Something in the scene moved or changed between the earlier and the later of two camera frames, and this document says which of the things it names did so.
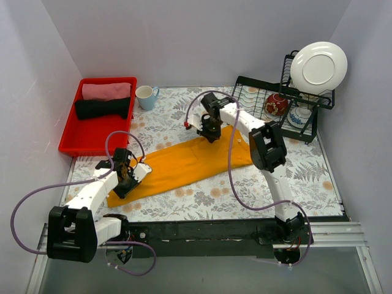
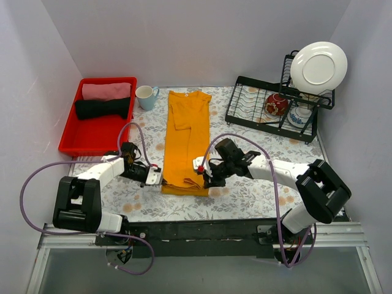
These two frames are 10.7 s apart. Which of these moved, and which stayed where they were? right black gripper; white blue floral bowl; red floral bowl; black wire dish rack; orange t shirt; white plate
Moved: right black gripper; orange t shirt
Stayed: red floral bowl; white plate; white blue floral bowl; black wire dish rack
